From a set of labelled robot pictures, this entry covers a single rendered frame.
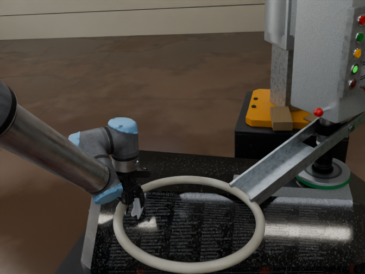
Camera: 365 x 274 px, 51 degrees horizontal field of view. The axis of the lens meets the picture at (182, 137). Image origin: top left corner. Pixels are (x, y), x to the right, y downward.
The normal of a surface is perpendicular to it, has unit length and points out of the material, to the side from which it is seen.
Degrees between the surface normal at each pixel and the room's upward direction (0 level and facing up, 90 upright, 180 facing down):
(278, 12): 90
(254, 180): 16
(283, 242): 45
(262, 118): 0
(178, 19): 90
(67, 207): 0
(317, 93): 90
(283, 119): 0
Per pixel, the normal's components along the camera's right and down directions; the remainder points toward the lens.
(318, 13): -0.84, 0.30
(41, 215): -0.07, -0.88
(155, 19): -0.16, 0.47
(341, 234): -0.17, -0.30
